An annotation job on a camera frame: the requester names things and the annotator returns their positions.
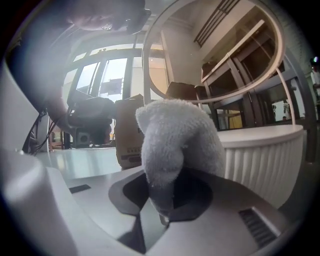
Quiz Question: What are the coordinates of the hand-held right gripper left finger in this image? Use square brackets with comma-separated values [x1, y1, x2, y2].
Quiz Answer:
[46, 166, 151, 241]

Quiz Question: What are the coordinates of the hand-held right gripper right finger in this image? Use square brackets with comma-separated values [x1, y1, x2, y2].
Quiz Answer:
[147, 166, 288, 256]

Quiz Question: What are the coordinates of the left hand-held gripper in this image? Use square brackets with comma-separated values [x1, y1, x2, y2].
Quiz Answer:
[67, 96, 116, 148]

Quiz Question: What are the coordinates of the white fluffy cloth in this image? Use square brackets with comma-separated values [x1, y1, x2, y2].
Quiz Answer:
[134, 98, 227, 221]

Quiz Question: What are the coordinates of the paper window notice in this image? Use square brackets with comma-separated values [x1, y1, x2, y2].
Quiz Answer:
[99, 78, 123, 96]

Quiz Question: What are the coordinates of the printed large cardboard box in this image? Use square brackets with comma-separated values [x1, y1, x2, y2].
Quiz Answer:
[114, 93, 146, 171]

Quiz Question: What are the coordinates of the tall plain cardboard box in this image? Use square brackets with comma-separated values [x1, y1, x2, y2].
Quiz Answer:
[166, 81, 198, 101]

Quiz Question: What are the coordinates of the person's head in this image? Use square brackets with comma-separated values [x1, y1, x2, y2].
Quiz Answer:
[67, 0, 146, 33]

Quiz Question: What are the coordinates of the black window frame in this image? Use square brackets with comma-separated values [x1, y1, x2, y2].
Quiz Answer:
[62, 42, 171, 151]

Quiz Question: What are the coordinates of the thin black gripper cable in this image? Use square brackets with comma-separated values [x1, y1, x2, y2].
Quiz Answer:
[22, 109, 56, 156]

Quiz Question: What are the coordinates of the black head-worn camera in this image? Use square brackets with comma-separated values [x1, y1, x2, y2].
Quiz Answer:
[126, 8, 152, 35]

